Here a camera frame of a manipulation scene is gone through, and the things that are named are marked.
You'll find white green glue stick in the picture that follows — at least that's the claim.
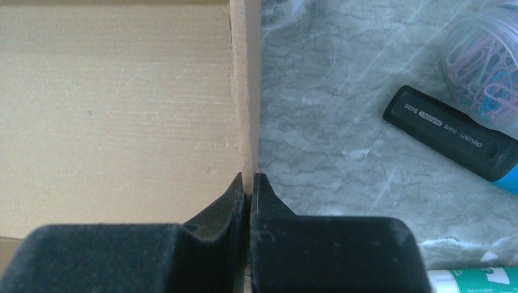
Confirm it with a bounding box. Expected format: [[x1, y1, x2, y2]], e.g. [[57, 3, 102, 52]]
[[427, 267, 517, 293]]

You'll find brown cardboard box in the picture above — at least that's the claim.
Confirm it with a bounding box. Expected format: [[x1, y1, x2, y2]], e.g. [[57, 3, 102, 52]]
[[1, 1, 261, 268]]

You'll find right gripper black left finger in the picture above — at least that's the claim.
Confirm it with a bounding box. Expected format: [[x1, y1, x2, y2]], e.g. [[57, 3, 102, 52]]
[[1, 175, 245, 292]]

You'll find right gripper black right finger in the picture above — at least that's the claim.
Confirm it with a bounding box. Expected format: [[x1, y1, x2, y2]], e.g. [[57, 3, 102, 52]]
[[250, 173, 432, 292]]

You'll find black blue marker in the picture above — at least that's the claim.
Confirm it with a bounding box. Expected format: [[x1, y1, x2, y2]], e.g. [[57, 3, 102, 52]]
[[382, 85, 517, 195]]

